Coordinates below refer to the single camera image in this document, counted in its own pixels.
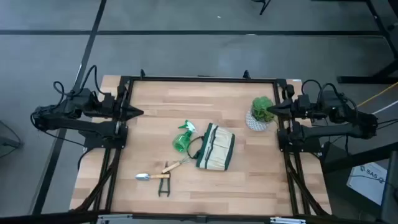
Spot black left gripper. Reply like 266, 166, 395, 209
105, 100, 145, 122

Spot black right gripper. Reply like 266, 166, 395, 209
266, 95, 312, 119

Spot green plastic spray bottle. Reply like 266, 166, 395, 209
172, 119, 198, 154

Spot wooden-handled metal hand rake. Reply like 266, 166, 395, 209
160, 154, 197, 174

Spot wooden-handled metal hand trowel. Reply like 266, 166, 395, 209
134, 172, 171, 182

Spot beige green gardening bag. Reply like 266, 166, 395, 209
186, 122, 236, 171

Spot dark green pruning shears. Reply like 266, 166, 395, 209
157, 161, 172, 198

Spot green succulent plant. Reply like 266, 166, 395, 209
250, 95, 276, 123

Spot white triangle-patterned plant pot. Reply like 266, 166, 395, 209
245, 107, 271, 132

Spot black side stand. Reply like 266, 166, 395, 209
322, 141, 398, 224

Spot black chair leg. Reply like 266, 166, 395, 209
251, 0, 272, 16

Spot white SAS printed box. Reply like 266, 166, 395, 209
346, 161, 388, 207

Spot grey equipment base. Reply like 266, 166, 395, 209
0, 119, 25, 159

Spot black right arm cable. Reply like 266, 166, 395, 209
300, 79, 358, 108

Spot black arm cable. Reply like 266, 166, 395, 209
53, 64, 105, 98
300, 79, 358, 108

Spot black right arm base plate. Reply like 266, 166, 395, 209
277, 129, 322, 153

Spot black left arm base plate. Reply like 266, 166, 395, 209
78, 129, 129, 149

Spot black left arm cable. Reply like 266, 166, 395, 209
53, 64, 105, 98

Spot black aluminium table frame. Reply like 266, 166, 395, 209
70, 68, 332, 218

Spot black desk leg frame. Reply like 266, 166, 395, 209
337, 0, 398, 85

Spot yellow cable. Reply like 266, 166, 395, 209
357, 81, 398, 108

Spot white cable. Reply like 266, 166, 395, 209
371, 100, 398, 116

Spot silver metal bracket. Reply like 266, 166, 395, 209
269, 217, 307, 224

